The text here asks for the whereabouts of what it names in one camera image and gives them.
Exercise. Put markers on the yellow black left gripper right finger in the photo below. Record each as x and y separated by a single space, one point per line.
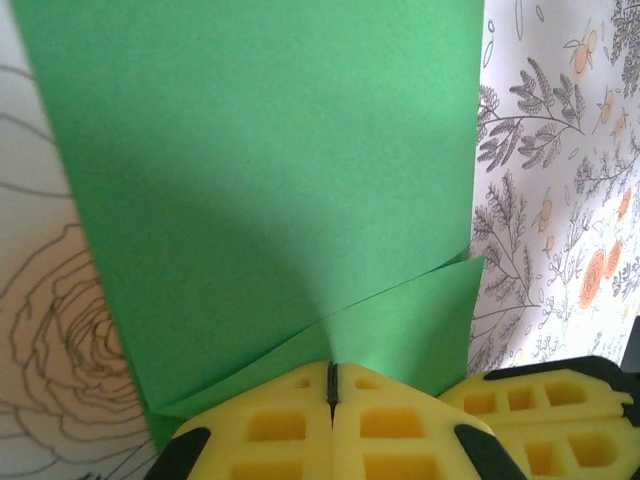
400 440

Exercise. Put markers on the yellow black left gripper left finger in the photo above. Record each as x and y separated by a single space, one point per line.
270 440

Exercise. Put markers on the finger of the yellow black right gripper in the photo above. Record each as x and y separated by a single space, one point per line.
575 450
540 400

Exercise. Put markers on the green cloth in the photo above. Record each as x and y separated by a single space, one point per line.
250 150

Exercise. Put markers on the floral patterned table cover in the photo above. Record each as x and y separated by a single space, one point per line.
550 200

